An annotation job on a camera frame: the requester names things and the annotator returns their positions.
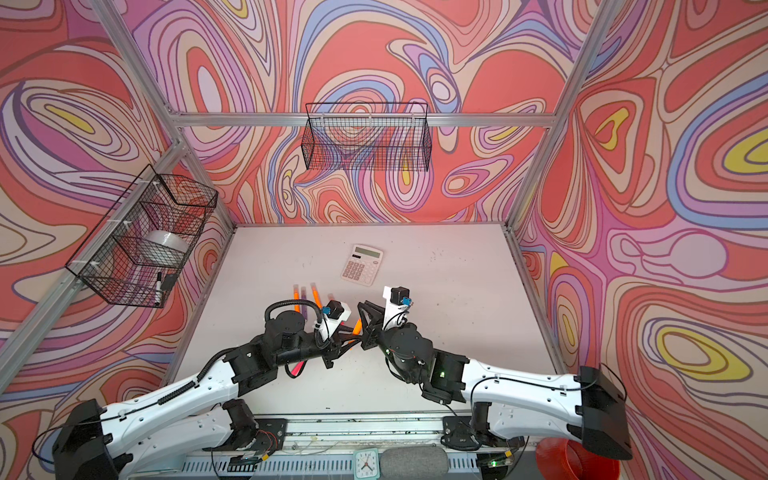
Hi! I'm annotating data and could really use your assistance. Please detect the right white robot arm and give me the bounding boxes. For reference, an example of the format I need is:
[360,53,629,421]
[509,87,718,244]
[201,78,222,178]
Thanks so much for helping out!
[358,301,633,461]

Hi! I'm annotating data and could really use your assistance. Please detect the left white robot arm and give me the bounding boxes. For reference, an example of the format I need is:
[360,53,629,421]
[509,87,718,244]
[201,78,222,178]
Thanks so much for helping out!
[52,299,357,479]

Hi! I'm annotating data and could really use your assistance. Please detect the pink calculator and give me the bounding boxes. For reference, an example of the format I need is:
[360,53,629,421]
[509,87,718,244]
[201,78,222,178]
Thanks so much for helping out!
[341,244,384,287]

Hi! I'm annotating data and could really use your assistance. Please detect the small white clock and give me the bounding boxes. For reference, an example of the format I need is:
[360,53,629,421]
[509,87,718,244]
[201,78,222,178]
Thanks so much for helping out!
[353,448,381,480]

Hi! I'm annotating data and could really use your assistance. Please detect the black marker in basket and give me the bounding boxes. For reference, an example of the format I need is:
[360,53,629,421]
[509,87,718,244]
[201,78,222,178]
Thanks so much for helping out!
[154,271,164,307]

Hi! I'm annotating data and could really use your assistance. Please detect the red bucket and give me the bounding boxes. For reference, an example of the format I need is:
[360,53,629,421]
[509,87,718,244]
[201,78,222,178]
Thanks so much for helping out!
[535,438,620,480]

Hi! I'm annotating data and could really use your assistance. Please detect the silver tape roll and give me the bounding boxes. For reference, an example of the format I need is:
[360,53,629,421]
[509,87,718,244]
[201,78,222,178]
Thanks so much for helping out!
[139,230,189,268]

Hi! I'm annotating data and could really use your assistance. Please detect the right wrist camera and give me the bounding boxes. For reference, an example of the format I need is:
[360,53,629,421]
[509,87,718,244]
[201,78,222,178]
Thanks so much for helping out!
[383,286,413,331]

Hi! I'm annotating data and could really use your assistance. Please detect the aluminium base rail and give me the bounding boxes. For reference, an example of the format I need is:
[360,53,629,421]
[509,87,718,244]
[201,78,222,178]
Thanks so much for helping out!
[134,410,514,479]

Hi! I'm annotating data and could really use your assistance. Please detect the black wire basket left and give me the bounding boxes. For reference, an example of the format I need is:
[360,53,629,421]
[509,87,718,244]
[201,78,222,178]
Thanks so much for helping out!
[66,166,218,309]

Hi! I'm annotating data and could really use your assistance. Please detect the black wire basket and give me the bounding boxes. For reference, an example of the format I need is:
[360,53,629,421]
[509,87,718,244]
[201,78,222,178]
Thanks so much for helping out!
[66,166,218,309]
[301,101,432,173]

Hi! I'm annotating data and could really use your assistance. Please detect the black wire basket back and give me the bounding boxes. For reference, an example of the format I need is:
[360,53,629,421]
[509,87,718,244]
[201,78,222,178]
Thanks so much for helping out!
[301,101,432,173]

